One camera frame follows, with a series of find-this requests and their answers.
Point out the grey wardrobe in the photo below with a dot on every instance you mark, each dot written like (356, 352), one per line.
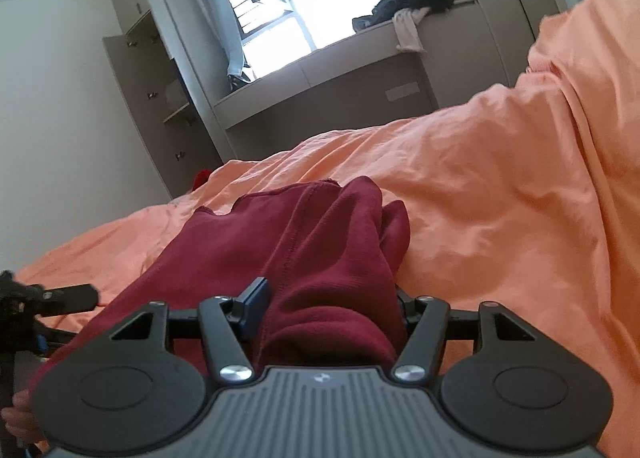
(155, 87)

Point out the white cabinet label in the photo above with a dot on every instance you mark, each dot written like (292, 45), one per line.
(401, 91)

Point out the white cloth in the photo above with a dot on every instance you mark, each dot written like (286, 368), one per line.
(407, 27)

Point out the red cloth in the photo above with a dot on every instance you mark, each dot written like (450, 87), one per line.
(202, 177)

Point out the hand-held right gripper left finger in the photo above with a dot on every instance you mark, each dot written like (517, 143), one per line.
(252, 305)

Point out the pile of dark clothes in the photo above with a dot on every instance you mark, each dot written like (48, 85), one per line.
(405, 0)

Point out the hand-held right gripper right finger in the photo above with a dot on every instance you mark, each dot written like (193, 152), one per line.
(411, 312)

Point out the black item on ledge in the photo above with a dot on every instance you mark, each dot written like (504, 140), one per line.
(236, 80)

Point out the orange blanket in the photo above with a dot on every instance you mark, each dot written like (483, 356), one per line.
(490, 198)

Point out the grey window seat cabinet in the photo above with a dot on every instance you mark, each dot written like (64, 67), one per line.
(350, 72)

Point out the person's left hand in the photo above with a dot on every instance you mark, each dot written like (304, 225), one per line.
(21, 415)

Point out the maroon small garment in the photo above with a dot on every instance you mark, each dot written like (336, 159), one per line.
(310, 278)

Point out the grey-blue curtain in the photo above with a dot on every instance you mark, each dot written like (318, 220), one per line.
(220, 12)

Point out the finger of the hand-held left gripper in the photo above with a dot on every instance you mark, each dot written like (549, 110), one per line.
(67, 299)

